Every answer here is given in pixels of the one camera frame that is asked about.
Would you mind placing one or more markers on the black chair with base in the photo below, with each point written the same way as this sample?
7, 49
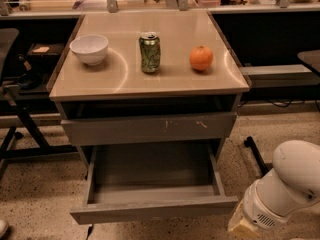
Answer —
7, 38

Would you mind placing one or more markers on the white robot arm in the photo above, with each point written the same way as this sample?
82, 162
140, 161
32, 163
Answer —
293, 183

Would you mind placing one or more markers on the grey drawer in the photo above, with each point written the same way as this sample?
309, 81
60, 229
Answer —
135, 182
143, 129

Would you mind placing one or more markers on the white shoe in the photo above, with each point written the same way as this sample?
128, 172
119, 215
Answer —
3, 227

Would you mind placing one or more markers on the orange fruit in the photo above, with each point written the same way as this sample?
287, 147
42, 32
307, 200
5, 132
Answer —
201, 58

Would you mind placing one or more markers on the grey top drawer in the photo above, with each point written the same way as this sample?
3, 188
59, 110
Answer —
143, 129

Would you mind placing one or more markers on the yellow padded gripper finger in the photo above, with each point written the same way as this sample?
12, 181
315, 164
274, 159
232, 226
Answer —
240, 226

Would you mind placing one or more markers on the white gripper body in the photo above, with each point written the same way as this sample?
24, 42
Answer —
261, 208

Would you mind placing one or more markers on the green soda can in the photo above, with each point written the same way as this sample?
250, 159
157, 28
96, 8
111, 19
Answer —
150, 51

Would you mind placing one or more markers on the grey drawer cabinet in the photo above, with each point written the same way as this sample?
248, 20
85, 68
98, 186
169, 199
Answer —
167, 76

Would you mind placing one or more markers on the dark round side table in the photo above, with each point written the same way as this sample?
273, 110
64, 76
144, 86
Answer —
311, 59

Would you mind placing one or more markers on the white ceramic bowl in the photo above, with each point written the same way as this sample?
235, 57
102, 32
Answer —
90, 49

